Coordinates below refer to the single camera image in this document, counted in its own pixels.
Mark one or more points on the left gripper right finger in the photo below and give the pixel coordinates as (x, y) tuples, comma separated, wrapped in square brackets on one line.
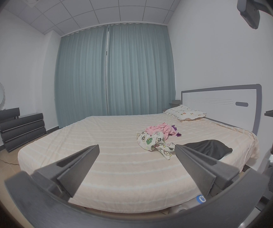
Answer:
[(203, 172)]

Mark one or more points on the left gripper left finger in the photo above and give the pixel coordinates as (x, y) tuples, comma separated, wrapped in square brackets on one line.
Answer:
[(72, 172)]

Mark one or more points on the black T-shirt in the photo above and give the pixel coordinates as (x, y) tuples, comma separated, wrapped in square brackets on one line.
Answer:
[(210, 148)]

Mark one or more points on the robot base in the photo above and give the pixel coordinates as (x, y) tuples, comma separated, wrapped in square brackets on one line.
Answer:
[(263, 165)]

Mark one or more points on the bed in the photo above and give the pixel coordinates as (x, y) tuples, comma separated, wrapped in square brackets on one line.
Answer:
[(115, 139)]

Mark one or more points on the purple garment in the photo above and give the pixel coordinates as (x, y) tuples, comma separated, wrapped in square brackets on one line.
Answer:
[(177, 133)]

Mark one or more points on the pink garment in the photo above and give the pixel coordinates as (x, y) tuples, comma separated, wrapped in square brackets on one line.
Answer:
[(162, 128)]

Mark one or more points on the white printed pyjama garment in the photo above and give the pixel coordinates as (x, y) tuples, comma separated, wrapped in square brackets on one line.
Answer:
[(148, 142)]

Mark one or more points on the white printed pillow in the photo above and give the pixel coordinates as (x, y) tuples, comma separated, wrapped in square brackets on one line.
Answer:
[(184, 111)]

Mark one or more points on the black chest of drawers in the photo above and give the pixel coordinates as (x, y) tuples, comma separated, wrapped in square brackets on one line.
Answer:
[(20, 132)]

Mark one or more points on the grey bedside table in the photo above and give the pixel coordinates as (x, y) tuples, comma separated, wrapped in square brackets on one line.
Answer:
[(175, 102)]

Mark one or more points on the black dressing table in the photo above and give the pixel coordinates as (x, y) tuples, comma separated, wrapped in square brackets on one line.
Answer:
[(1, 116)]

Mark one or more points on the blue-green curtain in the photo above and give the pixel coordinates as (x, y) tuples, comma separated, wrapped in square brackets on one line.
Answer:
[(79, 79), (141, 68)]

